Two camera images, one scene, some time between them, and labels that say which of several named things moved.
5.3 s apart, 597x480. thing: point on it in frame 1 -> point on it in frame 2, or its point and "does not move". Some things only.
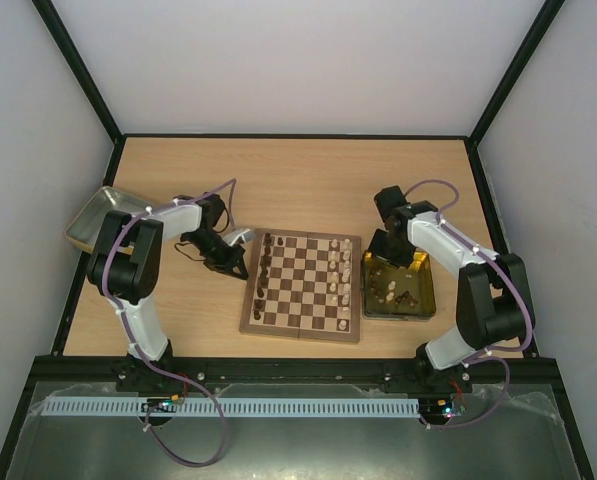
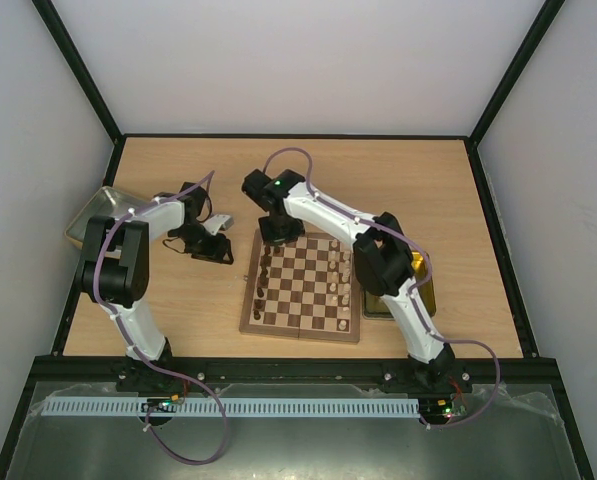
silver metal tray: x=84 y=231 does not move
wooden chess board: x=303 y=285 does not move
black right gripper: x=389 y=247 -> x=281 y=235
